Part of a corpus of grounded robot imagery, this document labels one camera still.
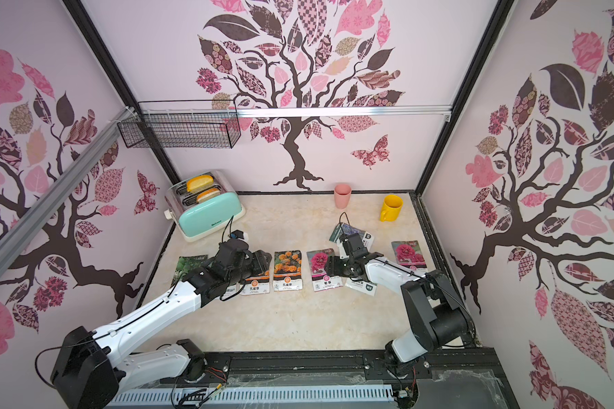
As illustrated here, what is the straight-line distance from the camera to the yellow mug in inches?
41.6

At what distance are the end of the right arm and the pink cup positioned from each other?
0.35m

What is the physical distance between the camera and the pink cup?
3.59 ft

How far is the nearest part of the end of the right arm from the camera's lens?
683 millimetres

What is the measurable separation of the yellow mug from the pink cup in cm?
16
